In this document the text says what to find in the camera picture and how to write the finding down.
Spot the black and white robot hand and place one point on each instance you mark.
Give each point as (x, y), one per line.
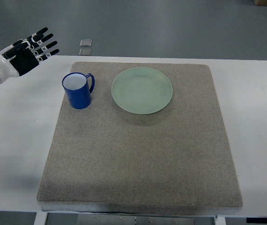
(26, 54)

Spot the blue mug white inside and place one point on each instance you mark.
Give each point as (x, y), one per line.
(78, 88)

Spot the upper metal floor plate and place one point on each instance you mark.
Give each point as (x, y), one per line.
(85, 43)

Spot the light green plate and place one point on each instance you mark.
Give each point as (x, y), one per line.
(142, 90)

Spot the beige felt mat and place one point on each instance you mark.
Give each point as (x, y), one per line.
(104, 158)

